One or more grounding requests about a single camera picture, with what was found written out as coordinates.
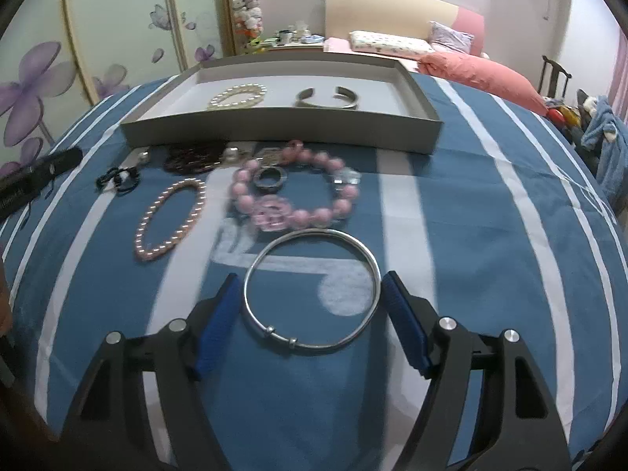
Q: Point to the red yellow toy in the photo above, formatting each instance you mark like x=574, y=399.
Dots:
x=564, y=117

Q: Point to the blue clothes pile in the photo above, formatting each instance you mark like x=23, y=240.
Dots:
x=608, y=142

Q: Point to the flower print wardrobe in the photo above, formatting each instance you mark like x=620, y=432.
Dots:
x=122, y=10

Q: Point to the thin silver bangle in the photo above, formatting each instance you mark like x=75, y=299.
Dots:
x=294, y=343

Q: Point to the pink bed sheet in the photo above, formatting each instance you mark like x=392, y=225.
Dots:
x=338, y=45

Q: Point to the pink quilt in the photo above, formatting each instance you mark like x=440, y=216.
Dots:
x=481, y=76

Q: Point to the pink nightstand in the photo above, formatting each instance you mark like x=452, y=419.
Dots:
x=294, y=46

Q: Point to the white patterned pillow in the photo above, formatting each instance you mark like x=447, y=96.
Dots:
x=392, y=43

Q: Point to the yellow green plush toy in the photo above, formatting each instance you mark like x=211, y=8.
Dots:
x=255, y=45

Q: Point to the clear tube of plush toys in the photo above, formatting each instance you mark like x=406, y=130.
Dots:
x=245, y=10

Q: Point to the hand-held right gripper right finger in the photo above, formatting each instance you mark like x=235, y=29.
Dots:
x=405, y=324

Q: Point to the beige pink headboard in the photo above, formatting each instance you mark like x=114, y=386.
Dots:
x=382, y=7

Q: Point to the pale metal pendant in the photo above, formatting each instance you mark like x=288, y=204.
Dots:
x=267, y=156

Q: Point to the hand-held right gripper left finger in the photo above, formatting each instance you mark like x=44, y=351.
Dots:
x=216, y=328

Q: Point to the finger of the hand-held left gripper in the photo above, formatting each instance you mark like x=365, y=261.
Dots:
x=59, y=162

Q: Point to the blue white striped blanket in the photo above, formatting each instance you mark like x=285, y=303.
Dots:
x=441, y=206

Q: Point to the tissue box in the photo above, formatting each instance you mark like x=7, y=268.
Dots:
x=300, y=30

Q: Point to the dark wooden chair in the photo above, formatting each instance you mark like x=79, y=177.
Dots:
x=554, y=76

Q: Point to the engraved silver cuff bangle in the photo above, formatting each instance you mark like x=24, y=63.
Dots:
x=324, y=106

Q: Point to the pearl earring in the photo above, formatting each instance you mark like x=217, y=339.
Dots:
x=231, y=155
x=144, y=158

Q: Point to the purple patterned pillow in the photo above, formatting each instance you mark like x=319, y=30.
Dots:
x=451, y=37

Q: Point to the grey cardboard tray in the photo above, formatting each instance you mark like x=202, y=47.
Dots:
x=274, y=130

